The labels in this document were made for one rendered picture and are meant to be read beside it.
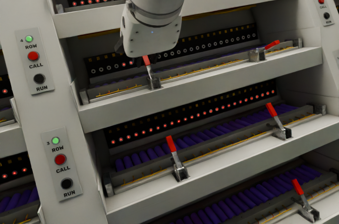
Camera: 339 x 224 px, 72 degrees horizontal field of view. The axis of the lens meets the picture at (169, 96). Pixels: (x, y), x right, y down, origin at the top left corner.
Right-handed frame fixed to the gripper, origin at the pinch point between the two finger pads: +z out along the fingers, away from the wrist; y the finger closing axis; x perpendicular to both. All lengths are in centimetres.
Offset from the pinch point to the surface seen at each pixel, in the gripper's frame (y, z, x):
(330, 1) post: 53, -3, 2
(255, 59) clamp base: 25.7, 0.8, -7.0
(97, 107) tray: -12.4, -0.6, -8.6
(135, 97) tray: -4.8, -0.5, -8.7
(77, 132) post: -16.8, 0.1, -12.2
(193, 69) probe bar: 11.7, 5.2, -3.9
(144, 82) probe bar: -1.1, 5.4, -3.8
